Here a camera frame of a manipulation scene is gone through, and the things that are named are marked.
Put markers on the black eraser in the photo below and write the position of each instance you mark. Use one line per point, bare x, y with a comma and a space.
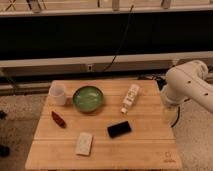
119, 129

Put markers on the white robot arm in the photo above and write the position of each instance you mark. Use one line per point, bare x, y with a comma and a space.
188, 80

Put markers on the white sponge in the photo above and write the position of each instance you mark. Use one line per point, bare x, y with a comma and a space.
84, 144

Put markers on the white plastic bottle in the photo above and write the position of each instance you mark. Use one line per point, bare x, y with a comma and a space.
130, 97

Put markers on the white cup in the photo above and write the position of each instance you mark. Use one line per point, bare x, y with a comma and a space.
57, 92

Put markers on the white wall outlet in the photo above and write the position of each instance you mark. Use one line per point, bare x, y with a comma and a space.
90, 68

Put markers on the green bowl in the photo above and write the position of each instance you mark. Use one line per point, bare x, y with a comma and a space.
87, 98

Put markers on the red chili pepper toy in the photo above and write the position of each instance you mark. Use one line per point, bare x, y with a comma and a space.
59, 121

